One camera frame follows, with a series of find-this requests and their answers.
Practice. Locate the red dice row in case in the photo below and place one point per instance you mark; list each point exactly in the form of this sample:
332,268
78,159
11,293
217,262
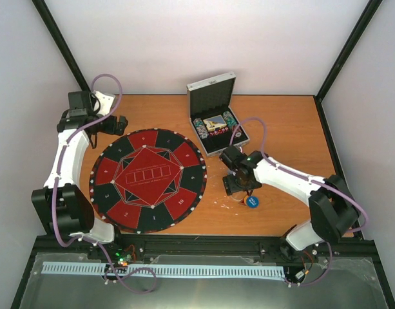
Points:
219,131

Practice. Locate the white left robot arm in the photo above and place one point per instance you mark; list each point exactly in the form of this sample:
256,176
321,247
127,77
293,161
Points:
60,205

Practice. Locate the poker chip row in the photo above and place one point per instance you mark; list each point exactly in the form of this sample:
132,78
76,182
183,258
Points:
232,124
200,128

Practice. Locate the right poker chip row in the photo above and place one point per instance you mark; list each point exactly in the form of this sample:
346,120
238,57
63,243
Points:
232,124

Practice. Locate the left poker chip row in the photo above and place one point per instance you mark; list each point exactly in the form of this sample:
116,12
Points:
200,128

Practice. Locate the round red black poker mat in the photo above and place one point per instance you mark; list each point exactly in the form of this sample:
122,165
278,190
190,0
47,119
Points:
148,181

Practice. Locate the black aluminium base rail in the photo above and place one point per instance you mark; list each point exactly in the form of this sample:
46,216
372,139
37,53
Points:
261,248

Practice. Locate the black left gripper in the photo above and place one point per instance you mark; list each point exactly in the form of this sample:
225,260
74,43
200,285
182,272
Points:
120,127

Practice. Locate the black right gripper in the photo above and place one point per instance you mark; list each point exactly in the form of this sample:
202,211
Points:
231,187

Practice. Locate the blue small blind button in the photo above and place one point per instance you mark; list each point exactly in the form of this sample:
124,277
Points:
251,201

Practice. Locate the aluminium poker chip case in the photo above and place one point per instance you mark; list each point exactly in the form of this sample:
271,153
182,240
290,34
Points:
211,97

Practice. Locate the light blue cable duct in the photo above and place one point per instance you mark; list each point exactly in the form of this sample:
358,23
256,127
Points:
171,271

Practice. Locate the boxed card deck in case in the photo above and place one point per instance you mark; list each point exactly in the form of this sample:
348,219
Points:
214,123

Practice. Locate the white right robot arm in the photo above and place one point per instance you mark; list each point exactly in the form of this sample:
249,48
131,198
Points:
333,211

